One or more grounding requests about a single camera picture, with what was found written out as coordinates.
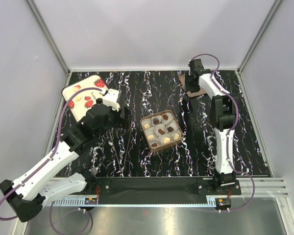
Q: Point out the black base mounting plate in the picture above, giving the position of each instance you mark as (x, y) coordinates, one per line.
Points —
(149, 191)

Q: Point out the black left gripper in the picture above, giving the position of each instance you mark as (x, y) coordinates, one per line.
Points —
(126, 120)

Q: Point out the dark square chocolate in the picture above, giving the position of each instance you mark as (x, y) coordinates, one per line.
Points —
(170, 129)

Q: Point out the rose gold chocolate box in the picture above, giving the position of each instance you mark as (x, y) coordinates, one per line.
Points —
(157, 135)

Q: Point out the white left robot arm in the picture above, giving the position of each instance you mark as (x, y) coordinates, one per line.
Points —
(31, 192)

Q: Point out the metal tongs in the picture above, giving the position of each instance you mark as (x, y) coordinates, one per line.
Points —
(120, 139)

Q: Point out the dark cone chocolate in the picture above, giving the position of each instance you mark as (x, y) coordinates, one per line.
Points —
(155, 121)

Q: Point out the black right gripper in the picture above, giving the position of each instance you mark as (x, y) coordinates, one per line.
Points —
(188, 88)

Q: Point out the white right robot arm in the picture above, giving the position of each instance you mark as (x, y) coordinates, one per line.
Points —
(223, 118)

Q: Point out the rose gold box lid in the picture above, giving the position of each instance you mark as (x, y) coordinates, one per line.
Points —
(190, 94)

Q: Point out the strawberry pattern tray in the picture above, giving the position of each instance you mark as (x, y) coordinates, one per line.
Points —
(88, 98)

